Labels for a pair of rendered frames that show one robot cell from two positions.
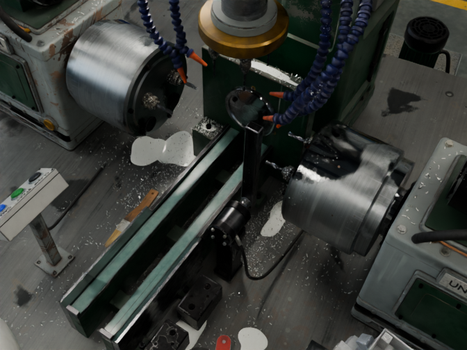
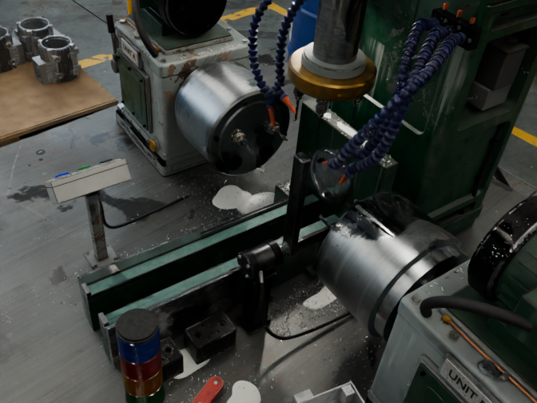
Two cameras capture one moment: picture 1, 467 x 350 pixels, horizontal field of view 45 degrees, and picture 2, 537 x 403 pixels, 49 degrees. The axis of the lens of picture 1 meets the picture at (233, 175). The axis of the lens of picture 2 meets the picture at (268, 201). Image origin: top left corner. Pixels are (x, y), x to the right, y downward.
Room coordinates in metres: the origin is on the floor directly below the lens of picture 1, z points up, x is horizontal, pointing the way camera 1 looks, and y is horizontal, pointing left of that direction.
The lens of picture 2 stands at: (-0.15, -0.29, 1.91)
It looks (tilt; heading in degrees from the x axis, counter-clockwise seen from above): 41 degrees down; 20
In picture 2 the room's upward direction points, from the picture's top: 6 degrees clockwise
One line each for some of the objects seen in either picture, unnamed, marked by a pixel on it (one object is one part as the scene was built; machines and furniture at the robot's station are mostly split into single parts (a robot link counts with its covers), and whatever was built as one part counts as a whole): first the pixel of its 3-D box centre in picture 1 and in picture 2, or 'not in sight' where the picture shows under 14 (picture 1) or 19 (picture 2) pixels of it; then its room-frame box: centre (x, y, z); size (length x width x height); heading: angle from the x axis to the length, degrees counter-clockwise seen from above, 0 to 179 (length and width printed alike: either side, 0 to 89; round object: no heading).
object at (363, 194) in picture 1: (357, 194); (400, 274); (0.71, -0.27, 1.04); 0.41 x 0.25 x 0.25; 59
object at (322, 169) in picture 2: (249, 112); (330, 177); (0.96, -0.03, 1.02); 0.15 x 0.02 x 0.15; 59
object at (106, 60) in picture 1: (113, 70); (221, 108); (1.07, 0.32, 1.04); 0.37 x 0.25 x 0.25; 59
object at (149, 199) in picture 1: (134, 219); not in sight; (0.77, 0.25, 0.80); 0.21 x 0.05 x 0.01; 155
